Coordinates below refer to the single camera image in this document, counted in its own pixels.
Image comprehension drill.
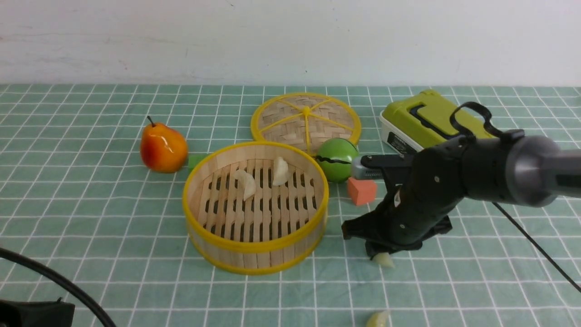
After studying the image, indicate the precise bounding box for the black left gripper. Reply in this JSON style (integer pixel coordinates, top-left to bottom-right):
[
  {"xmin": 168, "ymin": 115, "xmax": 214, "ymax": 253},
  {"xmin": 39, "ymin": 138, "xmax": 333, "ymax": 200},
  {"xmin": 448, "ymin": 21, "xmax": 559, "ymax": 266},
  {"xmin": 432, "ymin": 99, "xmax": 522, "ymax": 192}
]
[{"xmin": 0, "ymin": 298, "xmax": 75, "ymax": 327}]

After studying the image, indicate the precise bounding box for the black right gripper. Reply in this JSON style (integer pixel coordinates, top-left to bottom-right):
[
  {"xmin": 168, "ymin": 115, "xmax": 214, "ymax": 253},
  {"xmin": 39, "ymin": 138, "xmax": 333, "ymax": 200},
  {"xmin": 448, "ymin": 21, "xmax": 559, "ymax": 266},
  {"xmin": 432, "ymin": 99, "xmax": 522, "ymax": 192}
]
[{"xmin": 341, "ymin": 136, "xmax": 473, "ymax": 255}]

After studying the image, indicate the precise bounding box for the pale green dumpling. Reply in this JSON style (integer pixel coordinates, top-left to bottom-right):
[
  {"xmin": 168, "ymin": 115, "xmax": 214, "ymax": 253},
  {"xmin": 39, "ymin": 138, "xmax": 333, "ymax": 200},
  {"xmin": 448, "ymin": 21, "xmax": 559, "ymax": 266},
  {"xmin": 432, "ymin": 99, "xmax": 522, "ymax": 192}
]
[
  {"xmin": 365, "ymin": 310, "xmax": 390, "ymax": 327},
  {"xmin": 372, "ymin": 253, "xmax": 395, "ymax": 269}
]

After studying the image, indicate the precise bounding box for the white dumpling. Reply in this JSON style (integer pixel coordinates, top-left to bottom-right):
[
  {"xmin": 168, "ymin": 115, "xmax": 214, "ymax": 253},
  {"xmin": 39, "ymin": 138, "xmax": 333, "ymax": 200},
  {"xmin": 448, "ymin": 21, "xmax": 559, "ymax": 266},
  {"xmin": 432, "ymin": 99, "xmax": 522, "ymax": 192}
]
[
  {"xmin": 271, "ymin": 157, "xmax": 289, "ymax": 186},
  {"xmin": 233, "ymin": 169, "xmax": 256, "ymax": 201}
]

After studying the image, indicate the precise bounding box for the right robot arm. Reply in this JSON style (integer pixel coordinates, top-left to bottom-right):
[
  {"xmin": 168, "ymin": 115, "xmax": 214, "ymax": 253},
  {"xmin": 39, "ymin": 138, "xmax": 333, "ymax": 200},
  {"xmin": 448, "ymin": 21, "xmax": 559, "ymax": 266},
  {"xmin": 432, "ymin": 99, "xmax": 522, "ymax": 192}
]
[{"xmin": 341, "ymin": 102, "xmax": 581, "ymax": 258}]

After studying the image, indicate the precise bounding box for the bamboo steamer lid yellow rim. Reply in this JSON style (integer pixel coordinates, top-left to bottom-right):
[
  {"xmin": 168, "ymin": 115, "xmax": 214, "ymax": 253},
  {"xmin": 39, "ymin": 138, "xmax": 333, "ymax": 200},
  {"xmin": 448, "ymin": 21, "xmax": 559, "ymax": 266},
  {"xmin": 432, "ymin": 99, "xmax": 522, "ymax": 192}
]
[{"xmin": 250, "ymin": 92, "xmax": 362, "ymax": 155}]

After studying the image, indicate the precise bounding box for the bamboo steamer tray yellow rim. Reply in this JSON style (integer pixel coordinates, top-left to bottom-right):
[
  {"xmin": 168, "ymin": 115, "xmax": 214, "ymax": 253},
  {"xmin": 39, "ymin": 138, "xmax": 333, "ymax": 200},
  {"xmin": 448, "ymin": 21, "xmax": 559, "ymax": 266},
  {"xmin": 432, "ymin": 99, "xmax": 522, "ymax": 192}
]
[{"xmin": 182, "ymin": 142, "xmax": 329, "ymax": 275}]

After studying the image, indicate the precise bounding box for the orange foam cube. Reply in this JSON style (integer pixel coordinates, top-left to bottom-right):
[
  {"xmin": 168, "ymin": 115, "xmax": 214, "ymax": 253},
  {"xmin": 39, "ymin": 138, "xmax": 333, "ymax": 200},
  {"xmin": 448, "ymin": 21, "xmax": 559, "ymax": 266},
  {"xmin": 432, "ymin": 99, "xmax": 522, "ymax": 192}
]
[{"xmin": 347, "ymin": 177, "xmax": 378, "ymax": 206}]

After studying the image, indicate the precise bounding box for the white box green lid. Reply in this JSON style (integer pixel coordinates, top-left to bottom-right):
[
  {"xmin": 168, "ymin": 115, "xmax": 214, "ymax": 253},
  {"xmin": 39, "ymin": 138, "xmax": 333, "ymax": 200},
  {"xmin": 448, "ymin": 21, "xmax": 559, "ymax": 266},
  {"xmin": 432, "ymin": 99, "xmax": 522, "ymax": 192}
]
[{"xmin": 379, "ymin": 89, "xmax": 495, "ymax": 157}]

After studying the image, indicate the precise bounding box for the green toy apple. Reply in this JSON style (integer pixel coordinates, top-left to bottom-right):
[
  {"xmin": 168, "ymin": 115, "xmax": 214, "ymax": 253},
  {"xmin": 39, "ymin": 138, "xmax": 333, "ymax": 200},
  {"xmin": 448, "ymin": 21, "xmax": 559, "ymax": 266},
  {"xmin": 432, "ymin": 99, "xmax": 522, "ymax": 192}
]
[{"xmin": 314, "ymin": 138, "xmax": 359, "ymax": 183}]

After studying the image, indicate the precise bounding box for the orange toy pear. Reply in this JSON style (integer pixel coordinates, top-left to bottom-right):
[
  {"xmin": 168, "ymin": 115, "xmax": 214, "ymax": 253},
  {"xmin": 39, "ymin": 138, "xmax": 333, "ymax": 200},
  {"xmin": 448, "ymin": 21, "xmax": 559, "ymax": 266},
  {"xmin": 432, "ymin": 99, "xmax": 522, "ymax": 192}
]
[{"xmin": 140, "ymin": 115, "xmax": 188, "ymax": 173}]

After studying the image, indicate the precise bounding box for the green foam cube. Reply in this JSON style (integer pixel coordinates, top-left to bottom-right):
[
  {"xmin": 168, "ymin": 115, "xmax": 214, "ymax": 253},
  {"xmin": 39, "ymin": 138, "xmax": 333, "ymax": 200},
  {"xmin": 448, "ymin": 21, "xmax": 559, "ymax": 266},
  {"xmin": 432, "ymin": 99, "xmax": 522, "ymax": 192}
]
[{"xmin": 187, "ymin": 153, "xmax": 209, "ymax": 172}]

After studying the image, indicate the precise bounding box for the black cable left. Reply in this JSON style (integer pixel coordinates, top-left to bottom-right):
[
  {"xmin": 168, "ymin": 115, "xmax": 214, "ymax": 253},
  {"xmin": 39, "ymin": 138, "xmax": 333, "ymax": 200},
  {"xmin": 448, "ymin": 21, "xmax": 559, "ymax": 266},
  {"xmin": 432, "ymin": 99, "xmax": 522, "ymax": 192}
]
[{"xmin": 0, "ymin": 247, "xmax": 117, "ymax": 327}]

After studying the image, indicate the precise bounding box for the black cable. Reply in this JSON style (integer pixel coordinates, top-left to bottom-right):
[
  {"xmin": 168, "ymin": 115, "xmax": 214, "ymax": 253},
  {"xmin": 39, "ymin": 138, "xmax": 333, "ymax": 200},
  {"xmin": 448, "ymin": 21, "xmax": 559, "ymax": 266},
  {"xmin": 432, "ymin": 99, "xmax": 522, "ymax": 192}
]
[
  {"xmin": 0, "ymin": 247, "xmax": 117, "ymax": 327},
  {"xmin": 492, "ymin": 202, "xmax": 581, "ymax": 293}
]

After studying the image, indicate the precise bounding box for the black cable right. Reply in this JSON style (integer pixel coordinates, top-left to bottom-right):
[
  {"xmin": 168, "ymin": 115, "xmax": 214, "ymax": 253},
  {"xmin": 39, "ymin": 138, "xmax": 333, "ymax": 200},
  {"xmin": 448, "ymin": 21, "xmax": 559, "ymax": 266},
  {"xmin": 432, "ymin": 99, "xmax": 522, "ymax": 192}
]
[{"xmin": 492, "ymin": 202, "xmax": 581, "ymax": 293}]

